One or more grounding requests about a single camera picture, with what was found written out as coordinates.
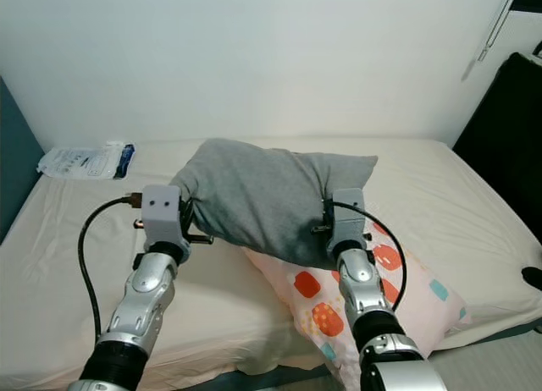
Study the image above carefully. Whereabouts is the grey pillow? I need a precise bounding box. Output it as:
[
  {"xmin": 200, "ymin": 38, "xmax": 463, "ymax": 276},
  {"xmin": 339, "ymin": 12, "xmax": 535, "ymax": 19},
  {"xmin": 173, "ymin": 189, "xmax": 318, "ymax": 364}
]
[{"xmin": 169, "ymin": 138, "xmax": 379, "ymax": 269}]

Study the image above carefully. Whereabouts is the pink patterned pillow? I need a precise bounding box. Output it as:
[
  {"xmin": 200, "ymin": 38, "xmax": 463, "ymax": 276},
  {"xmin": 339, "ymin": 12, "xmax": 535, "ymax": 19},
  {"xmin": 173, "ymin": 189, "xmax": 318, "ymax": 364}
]
[{"xmin": 241, "ymin": 222, "xmax": 473, "ymax": 391}]

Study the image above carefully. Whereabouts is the mattress with beige sheet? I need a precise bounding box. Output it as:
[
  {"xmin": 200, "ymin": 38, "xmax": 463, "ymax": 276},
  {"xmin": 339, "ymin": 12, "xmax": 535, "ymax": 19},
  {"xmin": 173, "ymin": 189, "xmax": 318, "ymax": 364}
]
[{"xmin": 0, "ymin": 137, "xmax": 542, "ymax": 390}]

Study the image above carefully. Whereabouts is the white plastic wipes packet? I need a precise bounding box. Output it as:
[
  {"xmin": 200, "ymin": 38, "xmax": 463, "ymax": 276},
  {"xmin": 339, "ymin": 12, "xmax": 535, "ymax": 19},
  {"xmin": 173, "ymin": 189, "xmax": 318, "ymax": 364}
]
[{"xmin": 38, "ymin": 141, "xmax": 136, "ymax": 180}]

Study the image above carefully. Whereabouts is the teal upholstered headboard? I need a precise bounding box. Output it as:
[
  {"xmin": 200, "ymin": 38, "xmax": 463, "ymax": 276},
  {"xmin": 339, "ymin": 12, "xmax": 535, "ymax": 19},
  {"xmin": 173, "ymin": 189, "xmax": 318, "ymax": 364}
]
[{"xmin": 0, "ymin": 78, "xmax": 45, "ymax": 240}]

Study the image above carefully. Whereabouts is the small black object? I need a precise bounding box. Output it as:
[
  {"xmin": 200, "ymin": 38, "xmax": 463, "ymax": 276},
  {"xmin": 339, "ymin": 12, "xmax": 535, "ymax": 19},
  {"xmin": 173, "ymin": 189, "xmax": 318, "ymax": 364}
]
[{"xmin": 522, "ymin": 267, "xmax": 542, "ymax": 290}]

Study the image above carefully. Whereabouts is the white blind wand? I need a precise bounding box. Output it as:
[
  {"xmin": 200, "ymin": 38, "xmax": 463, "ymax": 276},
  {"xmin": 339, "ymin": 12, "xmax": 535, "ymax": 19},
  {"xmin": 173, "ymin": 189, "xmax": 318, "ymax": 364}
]
[{"xmin": 477, "ymin": 0, "xmax": 522, "ymax": 63}]

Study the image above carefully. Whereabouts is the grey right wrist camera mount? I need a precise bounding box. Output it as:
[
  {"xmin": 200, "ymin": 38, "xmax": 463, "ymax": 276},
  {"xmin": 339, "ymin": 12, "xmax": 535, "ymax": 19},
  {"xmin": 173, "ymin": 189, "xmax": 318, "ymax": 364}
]
[{"xmin": 330, "ymin": 188, "xmax": 367, "ymax": 248}]

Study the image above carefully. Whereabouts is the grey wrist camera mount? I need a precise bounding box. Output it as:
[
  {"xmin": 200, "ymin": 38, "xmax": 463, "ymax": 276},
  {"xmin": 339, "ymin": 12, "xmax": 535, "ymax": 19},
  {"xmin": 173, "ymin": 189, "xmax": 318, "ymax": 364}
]
[
  {"xmin": 141, "ymin": 184, "xmax": 184, "ymax": 248},
  {"xmin": 330, "ymin": 188, "xmax": 367, "ymax": 248}
]

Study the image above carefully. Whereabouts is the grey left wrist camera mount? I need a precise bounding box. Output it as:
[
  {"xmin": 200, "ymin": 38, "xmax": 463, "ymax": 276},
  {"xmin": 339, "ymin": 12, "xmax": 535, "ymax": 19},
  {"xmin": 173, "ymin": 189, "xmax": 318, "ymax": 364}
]
[{"xmin": 141, "ymin": 184, "xmax": 184, "ymax": 248}]

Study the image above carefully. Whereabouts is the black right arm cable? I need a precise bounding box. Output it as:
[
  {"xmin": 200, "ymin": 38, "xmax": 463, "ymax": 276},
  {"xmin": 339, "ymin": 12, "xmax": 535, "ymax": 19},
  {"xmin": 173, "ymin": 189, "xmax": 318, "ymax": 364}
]
[{"xmin": 330, "ymin": 201, "xmax": 407, "ymax": 311}]

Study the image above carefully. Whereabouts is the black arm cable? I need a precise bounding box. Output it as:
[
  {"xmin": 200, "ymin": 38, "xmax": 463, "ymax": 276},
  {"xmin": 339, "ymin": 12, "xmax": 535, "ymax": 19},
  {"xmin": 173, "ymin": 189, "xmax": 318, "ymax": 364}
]
[
  {"xmin": 78, "ymin": 195, "xmax": 145, "ymax": 358},
  {"xmin": 330, "ymin": 201, "xmax": 407, "ymax": 311}
]

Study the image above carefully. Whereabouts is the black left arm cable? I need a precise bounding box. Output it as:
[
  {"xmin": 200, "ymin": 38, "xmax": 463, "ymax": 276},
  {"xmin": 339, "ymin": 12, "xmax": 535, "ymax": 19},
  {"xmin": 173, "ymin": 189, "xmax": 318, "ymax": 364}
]
[{"xmin": 78, "ymin": 195, "xmax": 145, "ymax": 358}]

